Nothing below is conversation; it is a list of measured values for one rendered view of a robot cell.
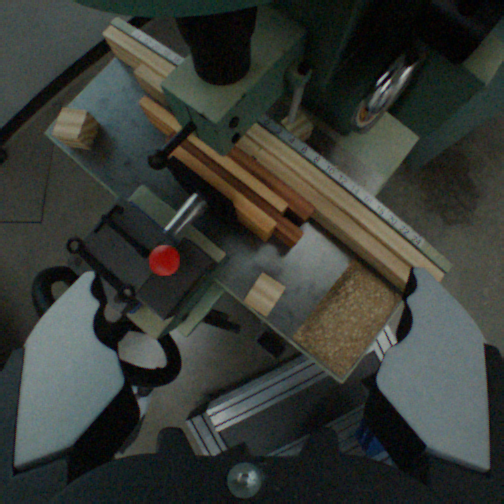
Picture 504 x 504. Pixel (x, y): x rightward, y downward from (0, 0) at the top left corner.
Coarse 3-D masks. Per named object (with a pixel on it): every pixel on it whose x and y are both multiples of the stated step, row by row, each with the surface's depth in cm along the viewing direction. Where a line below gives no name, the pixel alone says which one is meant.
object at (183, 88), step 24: (264, 24) 24; (288, 24) 24; (264, 48) 24; (288, 48) 24; (192, 72) 24; (264, 72) 24; (168, 96) 25; (192, 96) 24; (216, 96) 24; (240, 96) 24; (264, 96) 27; (192, 120) 26; (216, 120) 23; (240, 120) 27; (216, 144) 28
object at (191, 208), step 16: (176, 160) 31; (176, 176) 33; (192, 176) 31; (192, 192) 35; (208, 192) 30; (192, 208) 34; (208, 208) 38; (224, 208) 30; (176, 224) 33; (192, 224) 35
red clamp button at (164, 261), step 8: (160, 248) 27; (168, 248) 27; (152, 256) 27; (160, 256) 27; (168, 256) 27; (176, 256) 27; (152, 264) 27; (160, 264) 27; (168, 264) 27; (176, 264) 27; (160, 272) 27; (168, 272) 27
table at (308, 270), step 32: (128, 64) 42; (96, 96) 42; (128, 96) 42; (128, 128) 41; (96, 160) 41; (128, 160) 41; (128, 192) 40; (160, 192) 40; (224, 224) 40; (320, 224) 40; (256, 256) 39; (288, 256) 39; (320, 256) 39; (352, 256) 39; (224, 288) 39; (288, 288) 39; (320, 288) 39; (192, 320) 41; (288, 320) 39
